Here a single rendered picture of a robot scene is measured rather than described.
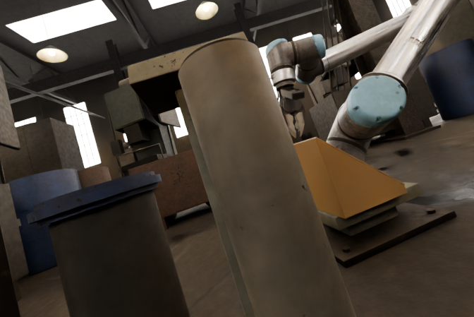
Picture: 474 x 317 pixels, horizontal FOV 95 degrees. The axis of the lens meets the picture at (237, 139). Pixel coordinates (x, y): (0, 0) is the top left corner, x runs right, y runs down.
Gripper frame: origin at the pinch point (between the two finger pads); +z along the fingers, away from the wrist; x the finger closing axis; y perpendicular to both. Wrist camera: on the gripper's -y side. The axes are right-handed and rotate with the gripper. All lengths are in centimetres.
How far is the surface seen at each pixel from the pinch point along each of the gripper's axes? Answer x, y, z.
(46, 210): 70, -22, 9
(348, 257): 0.2, -14.3, 38.5
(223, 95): 31, -52, -1
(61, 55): 353, 500, -354
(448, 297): -6, -35, 40
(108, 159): 532, 1147, -149
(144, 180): 51, -15, 6
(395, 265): -7.6, -22.0, 39.5
